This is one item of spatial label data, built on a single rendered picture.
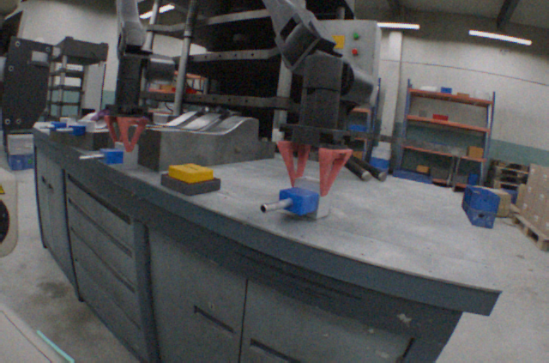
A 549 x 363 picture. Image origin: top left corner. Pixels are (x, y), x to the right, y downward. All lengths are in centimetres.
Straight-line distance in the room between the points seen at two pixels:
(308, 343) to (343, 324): 8
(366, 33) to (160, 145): 104
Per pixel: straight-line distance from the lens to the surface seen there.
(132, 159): 63
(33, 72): 57
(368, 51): 132
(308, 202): 40
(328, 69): 40
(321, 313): 46
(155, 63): 63
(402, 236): 43
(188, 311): 68
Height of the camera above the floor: 94
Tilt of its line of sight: 8 degrees down
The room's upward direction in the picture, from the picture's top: 7 degrees clockwise
